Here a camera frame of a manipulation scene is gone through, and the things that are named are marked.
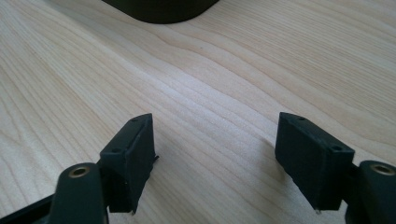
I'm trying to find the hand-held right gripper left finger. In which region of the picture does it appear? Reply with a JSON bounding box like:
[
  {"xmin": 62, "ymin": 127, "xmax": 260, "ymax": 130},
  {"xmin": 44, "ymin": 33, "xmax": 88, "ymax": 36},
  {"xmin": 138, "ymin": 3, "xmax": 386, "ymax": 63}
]
[{"xmin": 98, "ymin": 113, "xmax": 160, "ymax": 216}]

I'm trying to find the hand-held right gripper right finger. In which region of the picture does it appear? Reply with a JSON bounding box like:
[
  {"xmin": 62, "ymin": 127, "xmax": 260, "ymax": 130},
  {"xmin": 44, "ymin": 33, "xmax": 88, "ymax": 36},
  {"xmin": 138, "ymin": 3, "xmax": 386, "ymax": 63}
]
[{"xmin": 274, "ymin": 111, "xmax": 356, "ymax": 216}]

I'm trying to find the black round object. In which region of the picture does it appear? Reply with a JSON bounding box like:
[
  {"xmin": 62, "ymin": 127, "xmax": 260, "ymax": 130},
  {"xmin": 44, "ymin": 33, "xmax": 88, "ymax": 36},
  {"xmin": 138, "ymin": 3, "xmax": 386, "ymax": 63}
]
[{"xmin": 102, "ymin": 0, "xmax": 220, "ymax": 24}]

